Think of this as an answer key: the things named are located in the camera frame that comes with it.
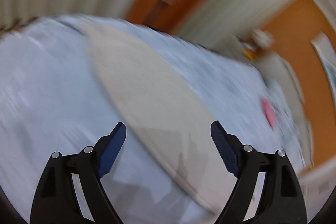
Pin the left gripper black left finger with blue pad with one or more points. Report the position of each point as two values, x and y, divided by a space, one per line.
55 199

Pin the framed teal wall painting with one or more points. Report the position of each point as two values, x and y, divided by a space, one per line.
326 54

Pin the white panelled wardrobe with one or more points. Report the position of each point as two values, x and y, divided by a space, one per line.
317 186

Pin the beige leather headboard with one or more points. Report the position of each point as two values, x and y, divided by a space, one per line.
273 66

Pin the cream knitted sweater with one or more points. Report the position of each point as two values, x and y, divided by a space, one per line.
162 110

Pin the blue butterfly print bedspread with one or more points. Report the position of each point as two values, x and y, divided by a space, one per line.
51 99

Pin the pink folded cloth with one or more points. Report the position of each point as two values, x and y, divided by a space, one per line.
269 112

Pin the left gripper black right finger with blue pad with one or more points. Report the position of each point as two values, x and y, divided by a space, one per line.
267 189

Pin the yellow box on nightstand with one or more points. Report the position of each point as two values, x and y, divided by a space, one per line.
250 54

